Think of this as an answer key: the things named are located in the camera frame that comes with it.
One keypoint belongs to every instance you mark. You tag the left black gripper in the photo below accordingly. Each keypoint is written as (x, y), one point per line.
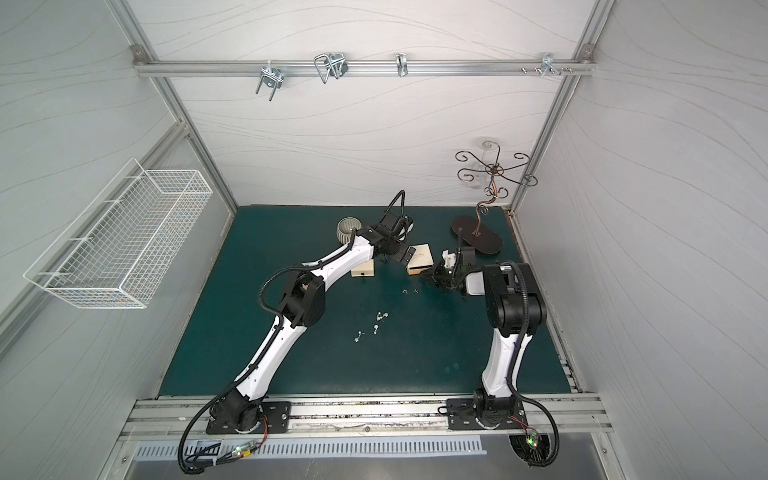
(399, 250)

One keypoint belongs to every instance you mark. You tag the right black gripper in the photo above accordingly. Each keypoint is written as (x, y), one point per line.
(444, 276)

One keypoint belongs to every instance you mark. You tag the large cream jewelry box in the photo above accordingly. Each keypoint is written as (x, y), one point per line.
(421, 259)

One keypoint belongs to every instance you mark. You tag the small cream jewelry box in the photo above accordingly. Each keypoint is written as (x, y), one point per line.
(365, 269)

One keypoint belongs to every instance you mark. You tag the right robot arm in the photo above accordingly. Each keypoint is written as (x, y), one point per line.
(515, 310)

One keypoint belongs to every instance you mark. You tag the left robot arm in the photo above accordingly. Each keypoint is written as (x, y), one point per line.
(302, 305)

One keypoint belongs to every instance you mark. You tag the black metal jewelry stand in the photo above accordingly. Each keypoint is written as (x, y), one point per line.
(485, 171)

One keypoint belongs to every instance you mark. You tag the grey ribbed ceramic cup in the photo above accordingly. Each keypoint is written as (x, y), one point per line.
(346, 227)

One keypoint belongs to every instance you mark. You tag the metal clamp hook small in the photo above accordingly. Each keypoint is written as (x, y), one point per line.
(401, 65)

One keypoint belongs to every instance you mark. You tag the metal clamp hook middle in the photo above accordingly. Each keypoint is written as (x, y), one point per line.
(330, 65)

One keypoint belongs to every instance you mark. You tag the metal clamp hook left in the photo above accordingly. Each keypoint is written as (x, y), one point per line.
(271, 79)

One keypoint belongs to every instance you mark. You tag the metal clamp hook right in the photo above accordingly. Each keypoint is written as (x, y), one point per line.
(547, 67)

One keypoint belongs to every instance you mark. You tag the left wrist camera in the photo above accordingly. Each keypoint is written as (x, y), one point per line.
(395, 226)

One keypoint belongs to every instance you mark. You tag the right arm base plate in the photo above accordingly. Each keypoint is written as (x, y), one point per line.
(464, 414)

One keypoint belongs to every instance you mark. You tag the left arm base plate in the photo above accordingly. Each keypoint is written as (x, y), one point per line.
(273, 417)

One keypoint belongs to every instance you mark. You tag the white slotted cable duct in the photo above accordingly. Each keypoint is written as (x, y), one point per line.
(324, 447)

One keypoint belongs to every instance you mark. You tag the white wire basket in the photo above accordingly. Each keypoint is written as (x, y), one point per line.
(115, 253)

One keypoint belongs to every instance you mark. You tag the aluminium front rail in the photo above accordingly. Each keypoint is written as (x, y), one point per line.
(313, 416)

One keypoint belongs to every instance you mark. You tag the aluminium crossbar rail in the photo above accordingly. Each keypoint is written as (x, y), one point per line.
(357, 68)

